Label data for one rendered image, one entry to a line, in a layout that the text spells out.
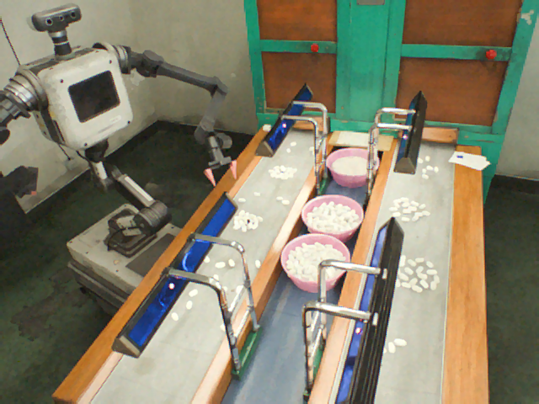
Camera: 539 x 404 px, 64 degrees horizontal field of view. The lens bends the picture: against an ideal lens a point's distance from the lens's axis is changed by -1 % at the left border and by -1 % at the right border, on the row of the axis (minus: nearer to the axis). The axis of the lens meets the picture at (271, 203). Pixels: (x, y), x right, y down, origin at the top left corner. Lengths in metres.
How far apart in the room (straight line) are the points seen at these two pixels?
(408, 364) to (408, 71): 1.45
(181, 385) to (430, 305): 0.87
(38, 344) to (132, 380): 1.37
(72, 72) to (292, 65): 1.16
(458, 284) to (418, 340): 0.28
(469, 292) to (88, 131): 1.57
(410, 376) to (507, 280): 1.53
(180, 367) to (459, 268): 1.04
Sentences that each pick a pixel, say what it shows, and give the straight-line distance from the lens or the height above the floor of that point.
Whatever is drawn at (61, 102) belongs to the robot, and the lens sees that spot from 1.85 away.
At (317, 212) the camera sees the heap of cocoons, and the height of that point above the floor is 0.74.
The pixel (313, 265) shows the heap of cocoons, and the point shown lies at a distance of 1.71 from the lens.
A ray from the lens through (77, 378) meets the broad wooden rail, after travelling 1.56.
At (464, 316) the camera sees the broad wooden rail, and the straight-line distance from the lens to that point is 1.58.
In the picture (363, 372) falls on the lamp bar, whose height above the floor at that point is 1.11.
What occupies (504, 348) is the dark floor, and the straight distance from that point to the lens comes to 2.54.
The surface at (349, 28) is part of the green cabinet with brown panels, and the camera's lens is 2.31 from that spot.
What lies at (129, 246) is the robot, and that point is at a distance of 2.31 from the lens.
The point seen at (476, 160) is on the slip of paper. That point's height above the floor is 0.77.
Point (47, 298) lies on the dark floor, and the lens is 3.05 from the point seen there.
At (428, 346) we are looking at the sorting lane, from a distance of 1.51.
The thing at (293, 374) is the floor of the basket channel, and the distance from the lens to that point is 1.49.
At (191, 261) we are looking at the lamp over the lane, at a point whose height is 1.08.
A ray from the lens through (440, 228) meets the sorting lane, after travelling 1.92.
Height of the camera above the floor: 1.95
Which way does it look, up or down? 37 degrees down
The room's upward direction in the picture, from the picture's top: 6 degrees counter-clockwise
